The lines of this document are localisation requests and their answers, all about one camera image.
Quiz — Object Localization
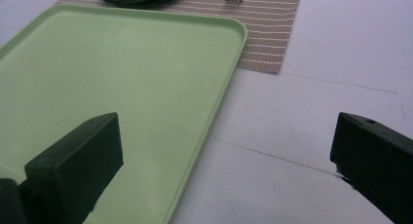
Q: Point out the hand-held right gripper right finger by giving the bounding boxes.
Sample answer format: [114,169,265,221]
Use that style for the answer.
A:
[329,112,413,224]

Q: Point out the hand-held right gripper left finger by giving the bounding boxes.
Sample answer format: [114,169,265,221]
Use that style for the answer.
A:
[19,112,125,224]

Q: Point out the light green plastic tray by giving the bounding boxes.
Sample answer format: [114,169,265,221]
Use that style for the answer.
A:
[0,4,248,224]

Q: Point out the brown striped woven placemat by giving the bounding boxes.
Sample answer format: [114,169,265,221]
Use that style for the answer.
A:
[54,0,303,75]

